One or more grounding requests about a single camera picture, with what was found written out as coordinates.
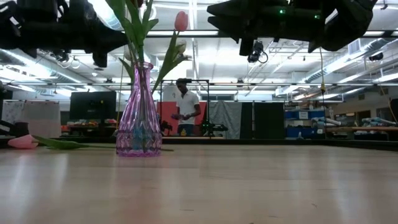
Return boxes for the black ceiling spotlights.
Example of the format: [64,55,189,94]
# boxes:
[51,49,71,63]

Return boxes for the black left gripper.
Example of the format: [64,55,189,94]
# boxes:
[67,0,129,68]

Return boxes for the white air vent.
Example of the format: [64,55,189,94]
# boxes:
[347,39,362,56]

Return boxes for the grey curtain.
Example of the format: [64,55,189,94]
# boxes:
[207,101,243,140]

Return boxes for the pale partition panel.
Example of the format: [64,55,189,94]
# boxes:
[1,101,62,138]

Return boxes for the hanging yellow cord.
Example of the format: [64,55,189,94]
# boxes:
[317,46,328,139]

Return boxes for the purple ribbed glass vase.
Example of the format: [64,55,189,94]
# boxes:
[116,61,163,157]

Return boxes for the table with colourful items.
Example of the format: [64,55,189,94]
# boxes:
[61,118,118,138]

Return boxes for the black monitor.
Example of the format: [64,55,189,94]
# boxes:
[69,91,118,121]

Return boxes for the long wooden table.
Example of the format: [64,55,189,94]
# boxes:
[326,125,398,141]

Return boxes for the red panel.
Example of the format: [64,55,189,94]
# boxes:
[157,101,208,136]

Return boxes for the person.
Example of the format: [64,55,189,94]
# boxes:
[170,78,202,137]

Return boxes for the blue storage bin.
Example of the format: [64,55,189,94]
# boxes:
[285,127,324,139]
[284,110,326,121]

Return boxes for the black metal rig frame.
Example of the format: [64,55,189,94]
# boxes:
[160,79,211,138]

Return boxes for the white artificial tulip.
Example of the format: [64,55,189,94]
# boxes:
[174,39,190,63]

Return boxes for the black hanging camera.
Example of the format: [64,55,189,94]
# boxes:
[247,40,269,65]

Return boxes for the pink artificial tulip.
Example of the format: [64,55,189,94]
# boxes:
[7,134,175,152]
[151,11,190,94]

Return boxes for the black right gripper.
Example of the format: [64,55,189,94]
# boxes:
[207,0,276,57]

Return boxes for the black panel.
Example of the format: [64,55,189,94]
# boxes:
[241,101,285,140]

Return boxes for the black aluminium table frame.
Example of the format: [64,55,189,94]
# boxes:
[0,136,398,152]

